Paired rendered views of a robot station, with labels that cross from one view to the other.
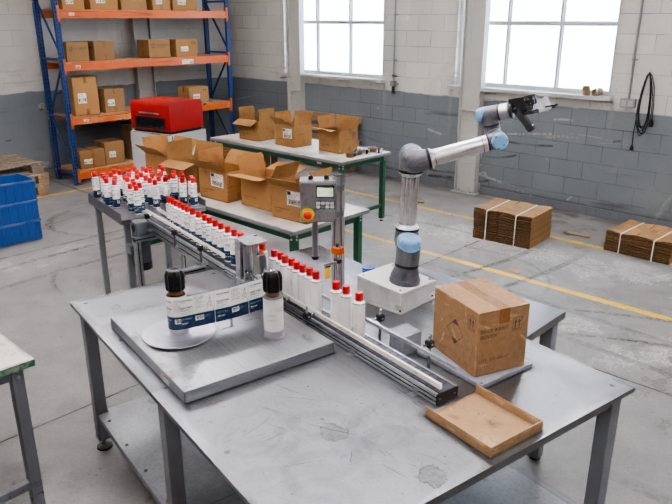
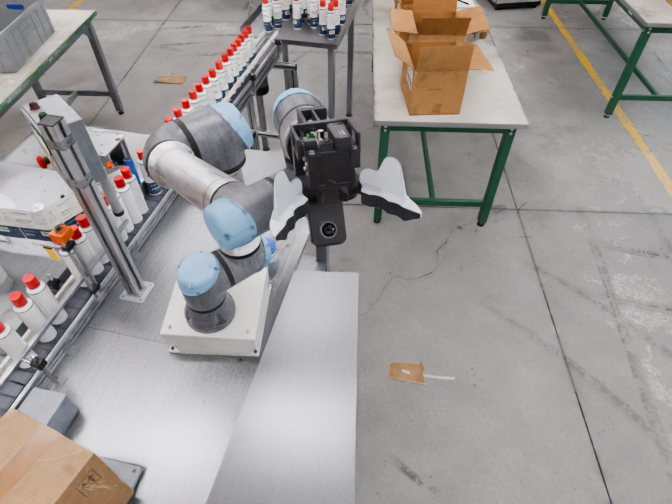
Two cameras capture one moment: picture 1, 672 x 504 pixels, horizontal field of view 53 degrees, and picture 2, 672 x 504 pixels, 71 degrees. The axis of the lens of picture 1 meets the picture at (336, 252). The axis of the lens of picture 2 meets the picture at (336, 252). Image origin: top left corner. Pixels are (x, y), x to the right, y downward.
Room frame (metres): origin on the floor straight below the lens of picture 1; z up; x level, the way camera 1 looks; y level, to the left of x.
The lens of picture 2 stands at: (2.79, -1.21, 2.11)
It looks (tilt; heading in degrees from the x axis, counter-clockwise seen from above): 47 degrees down; 49
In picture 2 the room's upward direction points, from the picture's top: straight up
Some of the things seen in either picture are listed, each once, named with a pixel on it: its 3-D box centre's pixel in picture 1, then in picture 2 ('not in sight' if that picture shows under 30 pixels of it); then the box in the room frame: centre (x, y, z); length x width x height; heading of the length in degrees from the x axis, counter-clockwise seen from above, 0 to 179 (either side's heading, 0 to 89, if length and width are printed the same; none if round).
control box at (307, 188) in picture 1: (318, 199); (65, 143); (2.94, 0.08, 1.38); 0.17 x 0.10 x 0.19; 91
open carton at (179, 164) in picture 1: (191, 166); not in sight; (5.61, 1.23, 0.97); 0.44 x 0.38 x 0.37; 142
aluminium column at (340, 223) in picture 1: (338, 245); (101, 220); (2.92, -0.01, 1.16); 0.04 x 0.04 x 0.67; 36
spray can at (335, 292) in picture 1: (336, 303); (44, 299); (2.68, 0.00, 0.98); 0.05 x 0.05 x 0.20
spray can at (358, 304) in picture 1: (358, 314); (11, 342); (2.56, -0.10, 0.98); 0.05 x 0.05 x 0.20
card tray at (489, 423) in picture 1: (483, 418); not in sight; (2.00, -0.51, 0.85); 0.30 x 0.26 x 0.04; 36
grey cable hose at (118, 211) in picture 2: (315, 238); (108, 188); (2.99, 0.10, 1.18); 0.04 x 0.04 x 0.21
